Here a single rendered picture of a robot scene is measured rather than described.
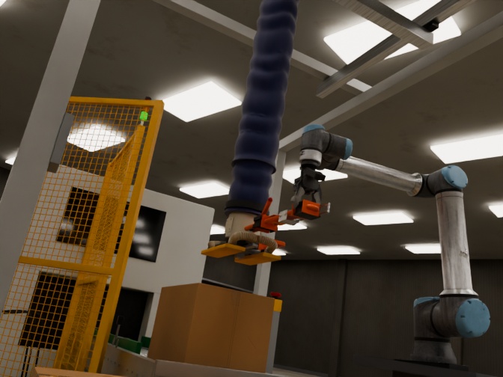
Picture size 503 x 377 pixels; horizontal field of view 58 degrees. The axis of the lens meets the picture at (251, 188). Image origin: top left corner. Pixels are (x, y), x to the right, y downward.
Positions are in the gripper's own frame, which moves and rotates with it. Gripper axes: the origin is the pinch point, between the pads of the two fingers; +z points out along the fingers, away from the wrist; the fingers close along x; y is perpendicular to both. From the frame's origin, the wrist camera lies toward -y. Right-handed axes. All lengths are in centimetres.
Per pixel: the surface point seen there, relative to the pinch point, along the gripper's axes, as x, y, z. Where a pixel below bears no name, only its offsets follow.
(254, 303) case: -7, 51, 34
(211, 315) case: 14, 50, 43
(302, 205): 4.6, -4.7, 0.4
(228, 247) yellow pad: 14.0, 42.1, 13.0
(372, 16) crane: -69, 64, -170
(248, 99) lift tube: 13, 55, -70
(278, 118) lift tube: -4, 49, -62
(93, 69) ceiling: 103, 459, -271
